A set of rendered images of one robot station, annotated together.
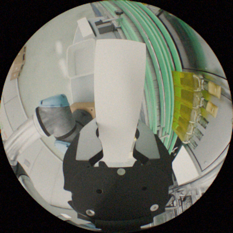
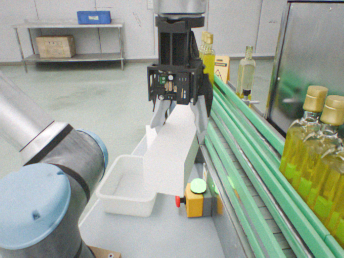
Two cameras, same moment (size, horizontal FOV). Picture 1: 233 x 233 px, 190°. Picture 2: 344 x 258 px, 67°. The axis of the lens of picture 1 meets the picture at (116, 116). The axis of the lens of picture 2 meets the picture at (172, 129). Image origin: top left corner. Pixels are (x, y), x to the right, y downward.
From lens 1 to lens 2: 0.50 m
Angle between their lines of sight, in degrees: 92
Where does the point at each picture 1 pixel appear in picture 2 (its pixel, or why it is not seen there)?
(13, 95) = not seen: outside the picture
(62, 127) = (82, 162)
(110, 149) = (166, 140)
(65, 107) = (103, 162)
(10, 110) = not seen: outside the picture
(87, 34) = not seen: hidden behind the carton
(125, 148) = (185, 141)
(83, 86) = (108, 234)
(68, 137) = (71, 178)
